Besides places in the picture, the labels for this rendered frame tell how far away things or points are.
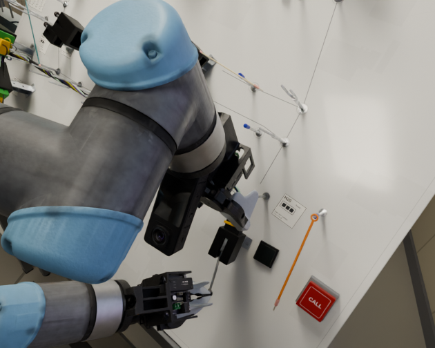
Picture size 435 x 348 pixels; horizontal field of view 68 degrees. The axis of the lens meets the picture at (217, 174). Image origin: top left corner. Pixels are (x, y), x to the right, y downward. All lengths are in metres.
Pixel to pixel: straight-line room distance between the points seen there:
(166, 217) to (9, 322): 0.19
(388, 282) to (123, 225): 2.13
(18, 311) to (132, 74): 0.30
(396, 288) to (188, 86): 2.13
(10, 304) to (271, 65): 0.57
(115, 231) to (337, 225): 0.48
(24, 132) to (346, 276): 0.55
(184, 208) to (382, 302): 1.89
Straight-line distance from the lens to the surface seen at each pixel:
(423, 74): 0.66
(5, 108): 0.27
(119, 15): 0.25
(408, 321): 2.21
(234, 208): 0.41
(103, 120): 0.22
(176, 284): 0.53
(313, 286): 0.62
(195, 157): 0.30
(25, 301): 0.44
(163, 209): 0.38
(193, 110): 0.26
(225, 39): 0.75
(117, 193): 0.21
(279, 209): 0.65
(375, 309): 2.13
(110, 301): 0.47
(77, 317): 0.45
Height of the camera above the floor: 1.63
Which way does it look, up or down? 43 degrees down
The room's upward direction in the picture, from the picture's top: 11 degrees clockwise
